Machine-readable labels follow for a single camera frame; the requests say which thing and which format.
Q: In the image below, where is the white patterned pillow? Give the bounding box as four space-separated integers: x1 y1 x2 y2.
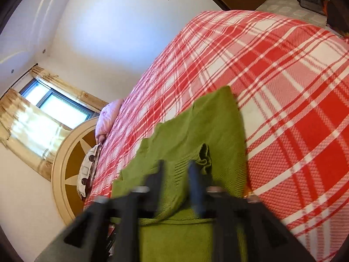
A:
77 143 102 200

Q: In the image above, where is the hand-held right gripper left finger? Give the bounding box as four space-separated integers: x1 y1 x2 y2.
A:
35 160 165 262

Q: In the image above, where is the dark framed window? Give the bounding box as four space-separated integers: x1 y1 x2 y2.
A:
20 78 93 130

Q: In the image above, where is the pink pillow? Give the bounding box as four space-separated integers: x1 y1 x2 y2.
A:
95 99 124 142

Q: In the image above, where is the dark curtain rod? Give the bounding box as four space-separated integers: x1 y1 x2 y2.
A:
0 64 38 99

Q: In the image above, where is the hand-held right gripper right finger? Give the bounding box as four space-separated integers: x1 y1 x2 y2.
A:
189 160 317 262

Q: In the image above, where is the red plaid blanket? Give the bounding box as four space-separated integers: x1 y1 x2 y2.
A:
83 9 349 260

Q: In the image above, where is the gold sheer curtain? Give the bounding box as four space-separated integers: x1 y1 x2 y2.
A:
29 65 109 113
0 88 72 182

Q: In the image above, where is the green knit sweater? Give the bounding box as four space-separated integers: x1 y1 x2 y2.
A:
110 85 251 262

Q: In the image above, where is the round cream brown headboard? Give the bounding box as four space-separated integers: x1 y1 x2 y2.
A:
52 117 109 227

